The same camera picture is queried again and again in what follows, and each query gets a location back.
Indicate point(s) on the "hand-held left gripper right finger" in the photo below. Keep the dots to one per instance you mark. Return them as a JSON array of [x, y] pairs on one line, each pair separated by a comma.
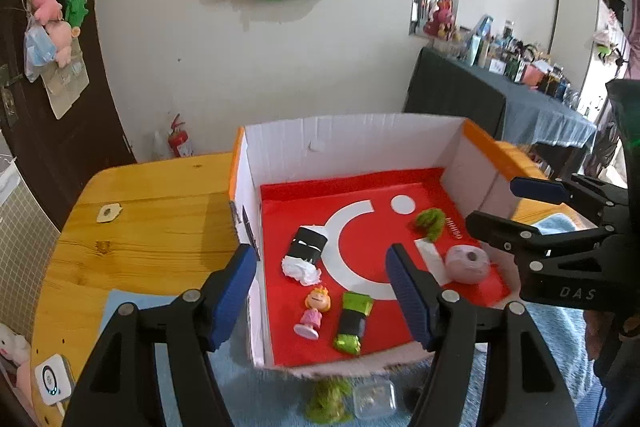
[[410, 297]]

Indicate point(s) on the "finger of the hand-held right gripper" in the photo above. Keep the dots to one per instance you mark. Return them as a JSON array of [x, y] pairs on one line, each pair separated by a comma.
[[540, 190], [500, 232]]

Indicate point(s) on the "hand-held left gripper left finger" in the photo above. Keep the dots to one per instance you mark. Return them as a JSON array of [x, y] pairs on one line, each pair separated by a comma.
[[230, 297]]

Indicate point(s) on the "pale pink round device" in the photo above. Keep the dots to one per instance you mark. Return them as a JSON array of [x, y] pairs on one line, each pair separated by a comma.
[[465, 264]]

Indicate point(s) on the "green and black packet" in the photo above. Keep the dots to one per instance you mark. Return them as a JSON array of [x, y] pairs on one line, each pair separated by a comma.
[[352, 322]]

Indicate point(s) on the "small green knitted plush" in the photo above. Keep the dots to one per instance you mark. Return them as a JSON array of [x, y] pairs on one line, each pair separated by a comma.
[[429, 221]]

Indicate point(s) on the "blonde doll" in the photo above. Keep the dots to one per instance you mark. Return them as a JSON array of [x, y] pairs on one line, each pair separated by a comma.
[[315, 314]]

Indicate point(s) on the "black roll with white tissue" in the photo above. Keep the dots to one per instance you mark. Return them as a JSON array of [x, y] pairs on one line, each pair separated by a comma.
[[307, 244]]

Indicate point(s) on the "clear plastic container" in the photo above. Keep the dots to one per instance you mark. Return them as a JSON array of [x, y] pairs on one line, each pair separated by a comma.
[[375, 399]]

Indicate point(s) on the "large green knitted plush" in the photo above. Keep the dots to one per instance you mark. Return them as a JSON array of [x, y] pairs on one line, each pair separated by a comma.
[[327, 402]]

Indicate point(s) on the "orange cardboard box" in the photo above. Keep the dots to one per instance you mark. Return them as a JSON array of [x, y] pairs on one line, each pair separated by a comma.
[[350, 137]]

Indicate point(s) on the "blue fluffy towel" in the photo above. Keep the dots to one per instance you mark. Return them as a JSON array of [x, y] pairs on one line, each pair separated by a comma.
[[237, 394]]

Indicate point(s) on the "side table with dark cloth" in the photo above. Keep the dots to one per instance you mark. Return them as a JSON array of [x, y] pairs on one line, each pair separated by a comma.
[[475, 97]]

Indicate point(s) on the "small wooden piece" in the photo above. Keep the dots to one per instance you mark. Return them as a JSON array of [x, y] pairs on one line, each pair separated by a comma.
[[108, 213]]

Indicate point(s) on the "red fire extinguisher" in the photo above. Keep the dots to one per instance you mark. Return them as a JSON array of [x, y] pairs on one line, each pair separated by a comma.
[[179, 142]]

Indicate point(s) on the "white cabinet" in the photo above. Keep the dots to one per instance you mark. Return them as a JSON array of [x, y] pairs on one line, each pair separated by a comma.
[[575, 27]]

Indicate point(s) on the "white square device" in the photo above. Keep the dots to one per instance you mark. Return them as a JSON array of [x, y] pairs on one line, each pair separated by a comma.
[[50, 377]]

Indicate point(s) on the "pink rabbit plush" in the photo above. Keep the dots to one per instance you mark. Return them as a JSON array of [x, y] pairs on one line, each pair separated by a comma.
[[441, 17]]

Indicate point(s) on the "white and pink plush toy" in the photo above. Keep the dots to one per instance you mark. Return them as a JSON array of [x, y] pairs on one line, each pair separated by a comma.
[[15, 347]]

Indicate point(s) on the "dark brown door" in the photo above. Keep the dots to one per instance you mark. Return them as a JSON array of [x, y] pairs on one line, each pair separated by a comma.
[[100, 107]]

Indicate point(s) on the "plush toys on door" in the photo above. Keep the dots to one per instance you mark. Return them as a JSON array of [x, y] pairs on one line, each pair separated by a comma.
[[67, 89]]

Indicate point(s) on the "plain pink plush toy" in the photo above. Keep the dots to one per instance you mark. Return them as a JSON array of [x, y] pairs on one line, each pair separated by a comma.
[[61, 42]]

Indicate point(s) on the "plastic bag of face masks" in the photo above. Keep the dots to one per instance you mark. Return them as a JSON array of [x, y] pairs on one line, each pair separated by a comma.
[[39, 54]]

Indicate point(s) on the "green plush toy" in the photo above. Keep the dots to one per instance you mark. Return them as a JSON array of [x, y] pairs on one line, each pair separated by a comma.
[[76, 9]]

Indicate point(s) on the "pink plush with white face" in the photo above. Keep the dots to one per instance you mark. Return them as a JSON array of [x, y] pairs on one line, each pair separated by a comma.
[[46, 2]]

